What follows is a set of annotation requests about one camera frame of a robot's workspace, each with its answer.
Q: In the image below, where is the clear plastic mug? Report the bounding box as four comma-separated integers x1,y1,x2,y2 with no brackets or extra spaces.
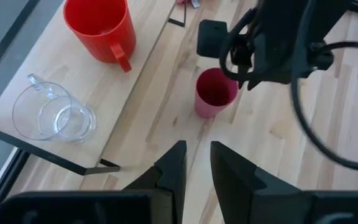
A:
12,73,98,144

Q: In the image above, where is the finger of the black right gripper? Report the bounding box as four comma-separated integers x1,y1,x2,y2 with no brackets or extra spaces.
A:
247,76,264,92
236,67,250,90

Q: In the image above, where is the small pink-red cup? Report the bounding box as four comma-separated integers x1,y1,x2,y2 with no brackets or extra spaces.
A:
193,67,240,119

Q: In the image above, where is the long black arm cable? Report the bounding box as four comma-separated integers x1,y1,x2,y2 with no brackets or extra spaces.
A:
290,40,358,172

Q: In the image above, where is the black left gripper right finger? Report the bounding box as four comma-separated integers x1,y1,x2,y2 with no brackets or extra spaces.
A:
209,141,316,224

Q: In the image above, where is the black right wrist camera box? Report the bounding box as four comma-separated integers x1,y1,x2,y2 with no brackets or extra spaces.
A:
196,19,229,58

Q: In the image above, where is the black looped gripper cable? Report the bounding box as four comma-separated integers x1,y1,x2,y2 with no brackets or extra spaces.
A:
218,7,262,82

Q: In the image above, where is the large red mug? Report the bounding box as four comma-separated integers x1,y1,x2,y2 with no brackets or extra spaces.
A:
63,0,137,73

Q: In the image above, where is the wooden shelf with black frame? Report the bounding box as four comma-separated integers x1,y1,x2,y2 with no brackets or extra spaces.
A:
0,0,188,177

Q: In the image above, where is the pink cloth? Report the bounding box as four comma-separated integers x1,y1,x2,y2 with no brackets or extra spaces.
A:
175,0,201,9

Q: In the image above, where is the black table edge rail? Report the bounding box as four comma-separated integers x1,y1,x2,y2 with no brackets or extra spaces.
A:
0,0,42,224

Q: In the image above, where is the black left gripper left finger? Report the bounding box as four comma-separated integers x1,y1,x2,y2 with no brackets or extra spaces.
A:
122,139,188,224

